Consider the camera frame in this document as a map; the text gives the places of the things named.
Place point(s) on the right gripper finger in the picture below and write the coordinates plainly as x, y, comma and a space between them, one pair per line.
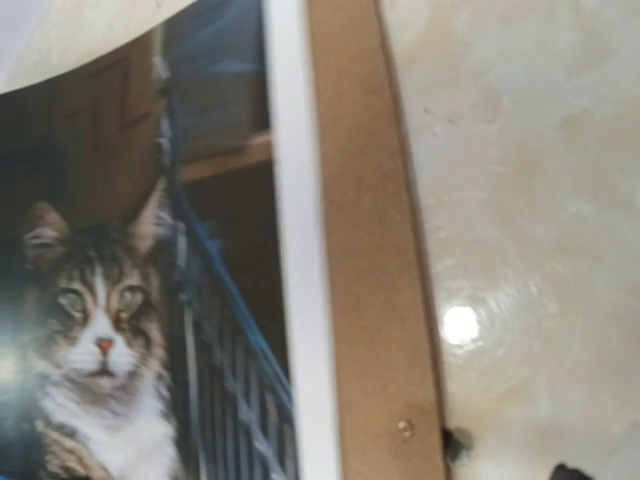
563, 471

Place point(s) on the cat photo print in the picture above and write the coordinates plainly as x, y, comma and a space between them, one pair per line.
161, 315

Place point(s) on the brown backing board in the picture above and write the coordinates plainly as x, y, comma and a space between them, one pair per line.
389, 419

